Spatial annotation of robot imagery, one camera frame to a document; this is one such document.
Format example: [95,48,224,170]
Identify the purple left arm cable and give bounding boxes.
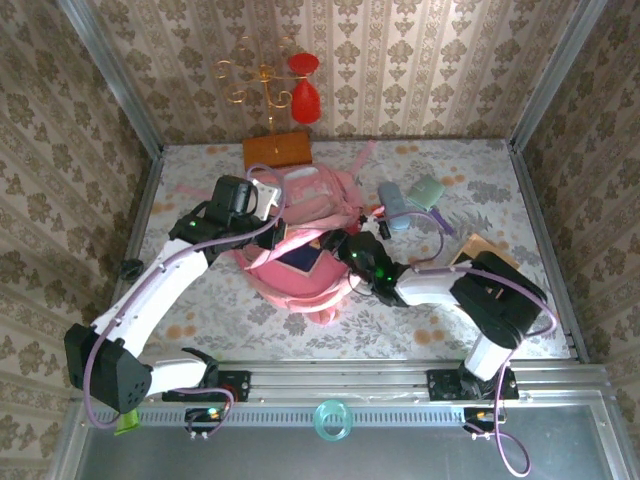
[82,163,287,431]

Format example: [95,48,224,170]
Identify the dark blue book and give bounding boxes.
[277,239,329,274]

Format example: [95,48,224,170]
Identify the aluminium front rail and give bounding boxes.
[69,360,614,405]

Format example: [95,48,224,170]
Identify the blue grey pencil case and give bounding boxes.
[377,182,414,231]

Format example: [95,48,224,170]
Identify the pale green wallet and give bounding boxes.
[404,173,448,209]

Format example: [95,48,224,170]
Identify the pink student backpack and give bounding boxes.
[172,139,381,329]

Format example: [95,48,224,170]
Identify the aluminium table side rail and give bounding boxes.
[69,147,166,401]
[508,142,591,364]

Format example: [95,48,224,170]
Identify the teal tape roll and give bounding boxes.
[313,399,354,444]

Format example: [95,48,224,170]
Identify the aluminium frame post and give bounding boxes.
[508,0,599,151]
[55,0,165,157]

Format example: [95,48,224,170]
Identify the wooden block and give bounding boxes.
[449,232,521,274]

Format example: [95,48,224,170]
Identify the purple pen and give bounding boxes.
[432,207,456,236]

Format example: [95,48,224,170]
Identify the metal front tray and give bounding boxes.
[47,402,640,480]

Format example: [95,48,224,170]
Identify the small black controller board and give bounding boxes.
[184,407,232,435]
[462,407,507,435]

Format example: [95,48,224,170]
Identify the gold stand with red ornaments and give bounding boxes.
[213,33,314,171]

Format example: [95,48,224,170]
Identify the green plastic tag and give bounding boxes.
[113,409,141,436]

